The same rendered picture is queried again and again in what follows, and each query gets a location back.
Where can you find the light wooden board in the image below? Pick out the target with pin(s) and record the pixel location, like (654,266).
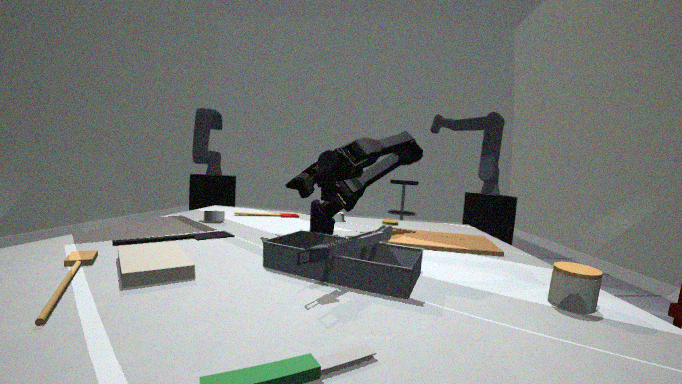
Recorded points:
(444,242)

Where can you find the green-handled knife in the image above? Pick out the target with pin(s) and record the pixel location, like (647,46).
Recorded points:
(295,370)

